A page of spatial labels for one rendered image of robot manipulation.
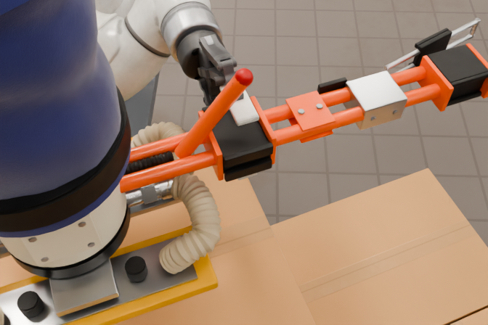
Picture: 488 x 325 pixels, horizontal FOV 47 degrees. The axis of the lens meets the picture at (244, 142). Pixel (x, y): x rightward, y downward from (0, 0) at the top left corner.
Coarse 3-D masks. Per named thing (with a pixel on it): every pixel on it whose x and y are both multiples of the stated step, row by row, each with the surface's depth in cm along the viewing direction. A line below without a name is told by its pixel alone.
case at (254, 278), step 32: (224, 192) 107; (160, 224) 103; (224, 224) 103; (256, 224) 103; (224, 256) 99; (256, 256) 99; (224, 288) 96; (256, 288) 96; (288, 288) 96; (128, 320) 92; (160, 320) 92; (192, 320) 92; (224, 320) 92; (256, 320) 92; (288, 320) 92
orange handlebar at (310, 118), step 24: (408, 72) 85; (312, 96) 81; (336, 96) 82; (408, 96) 82; (432, 96) 83; (312, 120) 78; (336, 120) 79; (360, 120) 81; (144, 144) 76; (168, 144) 76; (168, 168) 74; (192, 168) 75
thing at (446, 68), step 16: (464, 48) 86; (432, 64) 84; (448, 64) 84; (464, 64) 84; (480, 64) 84; (432, 80) 84; (448, 80) 82; (464, 80) 82; (480, 80) 84; (448, 96) 82; (464, 96) 86
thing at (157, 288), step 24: (168, 240) 80; (120, 264) 78; (144, 264) 76; (192, 264) 78; (0, 288) 76; (24, 288) 76; (48, 288) 76; (120, 288) 76; (144, 288) 76; (168, 288) 76; (192, 288) 76; (24, 312) 72; (48, 312) 74; (96, 312) 74; (120, 312) 74; (144, 312) 76
